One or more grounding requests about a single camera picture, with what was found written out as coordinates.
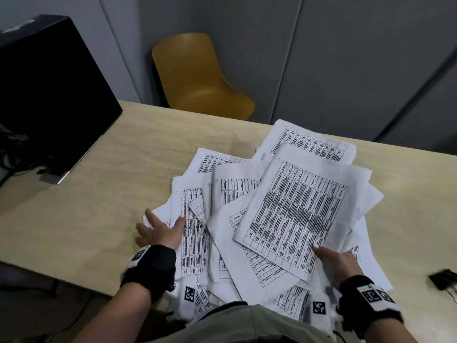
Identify person's right hand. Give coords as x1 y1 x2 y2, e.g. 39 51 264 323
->
313 244 365 288

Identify person's left hand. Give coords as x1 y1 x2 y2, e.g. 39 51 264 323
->
135 209 186 251

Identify printed paper sheet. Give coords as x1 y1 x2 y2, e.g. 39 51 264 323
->
232 156 372 282

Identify pile of printed papers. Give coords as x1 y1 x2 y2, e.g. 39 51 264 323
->
142 119 393 322

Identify black binder clip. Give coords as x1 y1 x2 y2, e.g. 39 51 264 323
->
428 268 457 304

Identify person's left forearm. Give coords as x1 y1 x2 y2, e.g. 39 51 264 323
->
71 280 152 343

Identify olive green shirt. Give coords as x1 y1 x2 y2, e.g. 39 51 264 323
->
171 304 343 343

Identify yellow chair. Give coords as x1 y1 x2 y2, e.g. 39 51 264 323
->
151 32 255 121

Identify black monitor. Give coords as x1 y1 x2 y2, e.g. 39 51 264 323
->
0 14 123 185

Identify white wrist camera with marker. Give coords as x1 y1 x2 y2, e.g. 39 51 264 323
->
308 291 340 331
168 278 200 322

